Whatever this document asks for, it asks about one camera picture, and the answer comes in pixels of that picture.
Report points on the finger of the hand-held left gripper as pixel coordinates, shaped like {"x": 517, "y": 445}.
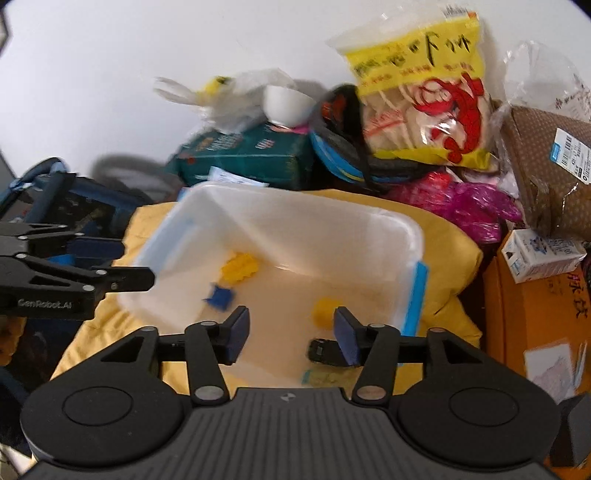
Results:
{"x": 99, "y": 251}
{"x": 134, "y": 278}

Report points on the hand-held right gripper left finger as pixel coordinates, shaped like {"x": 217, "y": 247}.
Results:
{"x": 238, "y": 334}

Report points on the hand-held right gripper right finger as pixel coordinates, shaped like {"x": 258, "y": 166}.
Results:
{"x": 346, "y": 341}

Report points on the white plastic storage box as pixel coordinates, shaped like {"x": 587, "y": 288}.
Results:
{"x": 323, "y": 240}

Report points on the small black plastic piece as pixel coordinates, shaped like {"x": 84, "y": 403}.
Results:
{"x": 323, "y": 350}

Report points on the yellow cylinder block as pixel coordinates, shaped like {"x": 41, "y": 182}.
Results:
{"x": 325, "y": 311}

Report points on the blue building block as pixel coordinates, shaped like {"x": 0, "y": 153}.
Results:
{"x": 219, "y": 295}

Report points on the yellow-green flat piece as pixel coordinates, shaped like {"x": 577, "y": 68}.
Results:
{"x": 318, "y": 377}

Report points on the yellow ridged building block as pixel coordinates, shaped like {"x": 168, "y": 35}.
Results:
{"x": 238, "y": 267}

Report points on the blue bag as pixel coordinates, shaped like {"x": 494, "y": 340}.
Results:
{"x": 46, "y": 194}

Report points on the yellow cloth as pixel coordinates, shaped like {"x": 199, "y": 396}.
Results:
{"x": 443, "y": 258}

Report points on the dark green carton box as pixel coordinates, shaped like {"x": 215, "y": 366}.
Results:
{"x": 258, "y": 152}

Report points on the pink plastic bag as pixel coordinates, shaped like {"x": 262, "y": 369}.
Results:
{"x": 466, "y": 203}

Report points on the orange box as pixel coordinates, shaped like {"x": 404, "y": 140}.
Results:
{"x": 531, "y": 323}

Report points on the white plastic bag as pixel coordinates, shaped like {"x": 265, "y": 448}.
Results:
{"x": 231, "y": 104}

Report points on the black and blue pouch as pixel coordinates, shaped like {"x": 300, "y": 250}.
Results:
{"x": 341, "y": 138}

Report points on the white paper sheet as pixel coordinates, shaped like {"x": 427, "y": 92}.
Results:
{"x": 551, "y": 369}

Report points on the small white carton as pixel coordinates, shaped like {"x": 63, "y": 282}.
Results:
{"x": 535, "y": 256}

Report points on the white bowl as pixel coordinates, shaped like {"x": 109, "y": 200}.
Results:
{"x": 284, "y": 104}

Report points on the dark grey object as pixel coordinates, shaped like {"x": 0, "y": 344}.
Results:
{"x": 572, "y": 429}

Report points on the yellow snack bag red print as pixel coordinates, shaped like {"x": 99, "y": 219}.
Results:
{"x": 425, "y": 92}

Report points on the brown parcel with label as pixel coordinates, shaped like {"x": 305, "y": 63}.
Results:
{"x": 549, "y": 170}

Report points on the clear plastic bag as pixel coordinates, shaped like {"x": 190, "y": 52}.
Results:
{"x": 545, "y": 74}

